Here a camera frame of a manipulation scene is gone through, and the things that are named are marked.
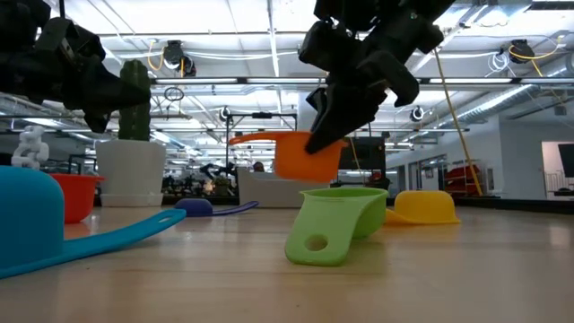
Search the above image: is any small indigo measuring cup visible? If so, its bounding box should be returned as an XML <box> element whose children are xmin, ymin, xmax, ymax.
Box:
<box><xmin>173</xmin><ymin>197</ymin><xmax>260</xmax><ymax>218</ymax></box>

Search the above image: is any green measuring cup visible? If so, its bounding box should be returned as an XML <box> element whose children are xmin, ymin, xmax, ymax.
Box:
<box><xmin>284</xmin><ymin>187</ymin><xmax>390</xmax><ymax>267</ymax></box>

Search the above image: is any turquoise measuring cup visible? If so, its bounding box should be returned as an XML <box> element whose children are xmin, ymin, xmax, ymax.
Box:
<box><xmin>0</xmin><ymin>165</ymin><xmax>187</xmax><ymax>280</ymax></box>

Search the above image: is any black table frame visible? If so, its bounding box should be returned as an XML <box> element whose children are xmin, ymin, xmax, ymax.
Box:
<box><xmin>91</xmin><ymin>194</ymin><xmax>574</xmax><ymax>215</ymax></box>

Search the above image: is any red storage shelf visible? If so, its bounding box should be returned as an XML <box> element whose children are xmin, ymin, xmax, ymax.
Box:
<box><xmin>443</xmin><ymin>164</ymin><xmax>483</xmax><ymax>196</ymax></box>

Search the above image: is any grey plastic basket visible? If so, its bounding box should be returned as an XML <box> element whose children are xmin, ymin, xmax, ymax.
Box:
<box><xmin>237</xmin><ymin>167</ymin><xmax>331</xmax><ymax>209</ymax></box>

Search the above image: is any black background monitor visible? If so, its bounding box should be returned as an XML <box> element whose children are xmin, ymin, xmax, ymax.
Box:
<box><xmin>338</xmin><ymin>136</ymin><xmax>387</xmax><ymax>171</ymax></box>

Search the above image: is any yellow measuring cup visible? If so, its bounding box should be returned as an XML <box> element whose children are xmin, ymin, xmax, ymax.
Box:
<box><xmin>384</xmin><ymin>189</ymin><xmax>462</xmax><ymax>225</ymax></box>

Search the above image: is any green cactus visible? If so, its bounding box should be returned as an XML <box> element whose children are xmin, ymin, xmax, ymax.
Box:
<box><xmin>117</xmin><ymin>59</ymin><xmax>152</xmax><ymax>143</ymax></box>

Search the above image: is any white humanoid robot figure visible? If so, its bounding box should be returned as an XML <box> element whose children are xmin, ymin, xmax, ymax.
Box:
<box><xmin>11</xmin><ymin>125</ymin><xmax>50</xmax><ymax>170</ymax></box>

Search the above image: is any yellow hanging cable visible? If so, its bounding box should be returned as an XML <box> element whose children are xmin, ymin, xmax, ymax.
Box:
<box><xmin>432</xmin><ymin>47</ymin><xmax>484</xmax><ymax>197</ymax></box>

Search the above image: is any black wall screen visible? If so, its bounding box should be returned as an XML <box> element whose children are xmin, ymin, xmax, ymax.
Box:
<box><xmin>558</xmin><ymin>143</ymin><xmax>574</xmax><ymax>179</ymax></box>

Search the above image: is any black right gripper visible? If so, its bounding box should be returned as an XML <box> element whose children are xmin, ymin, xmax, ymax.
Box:
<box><xmin>298</xmin><ymin>0</ymin><xmax>457</xmax><ymax>156</ymax></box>

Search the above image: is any orange measuring cup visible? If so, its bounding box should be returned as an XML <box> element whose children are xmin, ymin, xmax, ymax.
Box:
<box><xmin>228</xmin><ymin>130</ymin><xmax>349</xmax><ymax>184</ymax></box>

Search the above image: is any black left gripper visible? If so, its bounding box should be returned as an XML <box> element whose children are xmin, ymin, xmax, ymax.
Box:
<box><xmin>0</xmin><ymin>17</ymin><xmax>152</xmax><ymax>135</ymax></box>

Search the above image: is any red measuring cup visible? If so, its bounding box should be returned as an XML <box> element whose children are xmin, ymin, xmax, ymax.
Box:
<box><xmin>48</xmin><ymin>173</ymin><xmax>107</xmax><ymax>224</ymax></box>

